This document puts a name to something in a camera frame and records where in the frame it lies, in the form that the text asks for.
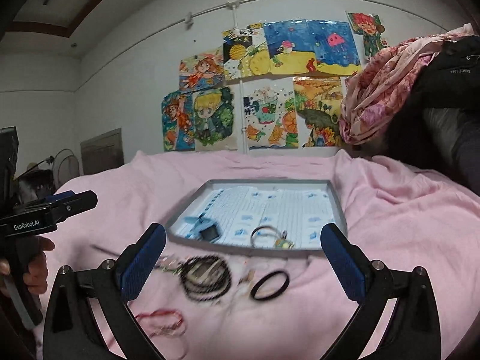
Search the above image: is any red string bracelet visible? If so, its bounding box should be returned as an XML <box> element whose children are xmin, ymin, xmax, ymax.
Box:
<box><xmin>134</xmin><ymin>308</ymin><xmax>188</xmax><ymax>340</ymax></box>

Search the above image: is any light blue kids smartwatch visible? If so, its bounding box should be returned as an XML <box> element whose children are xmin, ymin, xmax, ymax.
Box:
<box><xmin>184</xmin><ymin>214</ymin><xmax>222</xmax><ymax>243</ymax></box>

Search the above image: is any black bead necklace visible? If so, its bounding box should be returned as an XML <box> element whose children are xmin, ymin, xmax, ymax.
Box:
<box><xmin>179</xmin><ymin>254</ymin><xmax>234</xmax><ymax>302</ymax></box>

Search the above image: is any black hair tie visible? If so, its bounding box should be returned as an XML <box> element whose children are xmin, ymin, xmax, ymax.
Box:
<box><xmin>249</xmin><ymin>270</ymin><xmax>291</xmax><ymax>302</ymax></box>

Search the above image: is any beige hair claw clip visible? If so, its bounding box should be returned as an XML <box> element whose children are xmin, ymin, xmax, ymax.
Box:
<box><xmin>187</xmin><ymin>261</ymin><xmax>219</xmax><ymax>286</ymax></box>

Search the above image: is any person's left hand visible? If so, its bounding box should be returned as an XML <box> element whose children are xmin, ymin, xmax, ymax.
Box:
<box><xmin>23</xmin><ymin>236</ymin><xmax>55</xmax><ymax>295</ymax></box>

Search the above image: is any standing fan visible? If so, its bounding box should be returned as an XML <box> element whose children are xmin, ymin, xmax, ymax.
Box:
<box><xmin>14</xmin><ymin>148</ymin><xmax>82</xmax><ymax>203</ymax></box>

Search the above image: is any brown wooden door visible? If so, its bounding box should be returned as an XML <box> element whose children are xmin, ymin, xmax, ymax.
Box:
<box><xmin>80</xmin><ymin>128</ymin><xmax>125</xmax><ymax>175</ymax></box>

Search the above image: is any mermaid girl drawing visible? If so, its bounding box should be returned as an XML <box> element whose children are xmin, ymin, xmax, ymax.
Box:
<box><xmin>161</xmin><ymin>91</ymin><xmax>195</xmax><ymax>151</ymax></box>

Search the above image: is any blond boy drawing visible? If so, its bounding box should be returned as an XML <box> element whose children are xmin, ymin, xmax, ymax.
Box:
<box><xmin>193</xmin><ymin>86</ymin><xmax>238</xmax><ymax>151</ymax></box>

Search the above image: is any grey tray with grid paper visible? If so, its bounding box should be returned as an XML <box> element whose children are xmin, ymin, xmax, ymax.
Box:
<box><xmin>164</xmin><ymin>179</ymin><xmax>347</xmax><ymax>258</ymax></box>

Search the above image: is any orange hair girl drawing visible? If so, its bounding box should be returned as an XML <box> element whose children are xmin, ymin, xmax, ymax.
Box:
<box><xmin>178</xmin><ymin>47</ymin><xmax>224</xmax><ymax>93</ymax></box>

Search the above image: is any black clothing pile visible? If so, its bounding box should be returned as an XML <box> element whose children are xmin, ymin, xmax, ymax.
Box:
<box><xmin>384</xmin><ymin>36</ymin><xmax>479</xmax><ymax>194</ymax></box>

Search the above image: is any fruit drink drawing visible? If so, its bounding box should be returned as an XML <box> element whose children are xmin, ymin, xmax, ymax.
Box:
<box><xmin>243</xmin><ymin>77</ymin><xmax>299</xmax><ymax>150</ymax></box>

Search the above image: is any space yellow planet drawing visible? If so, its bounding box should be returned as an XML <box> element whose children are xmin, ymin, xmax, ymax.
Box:
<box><xmin>222</xmin><ymin>23</ymin><xmax>270</xmax><ymax>81</ymax></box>

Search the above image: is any pink floral folded quilt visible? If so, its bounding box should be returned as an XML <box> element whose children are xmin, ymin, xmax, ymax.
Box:
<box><xmin>339</xmin><ymin>24</ymin><xmax>476</xmax><ymax>146</ymax></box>

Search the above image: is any landscape sunflower drawing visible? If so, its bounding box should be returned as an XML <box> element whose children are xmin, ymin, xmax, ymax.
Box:
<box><xmin>293</xmin><ymin>76</ymin><xmax>343</xmax><ymax>148</ymax></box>

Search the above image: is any blue sea jellyfish drawing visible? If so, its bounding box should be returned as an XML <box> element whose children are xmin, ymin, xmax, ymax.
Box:
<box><xmin>263</xmin><ymin>19</ymin><xmax>361</xmax><ymax>77</ymax></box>

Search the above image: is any red hair girl drawing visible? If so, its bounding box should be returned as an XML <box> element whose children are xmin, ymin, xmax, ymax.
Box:
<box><xmin>346</xmin><ymin>12</ymin><xmax>388</xmax><ymax>60</ymax></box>

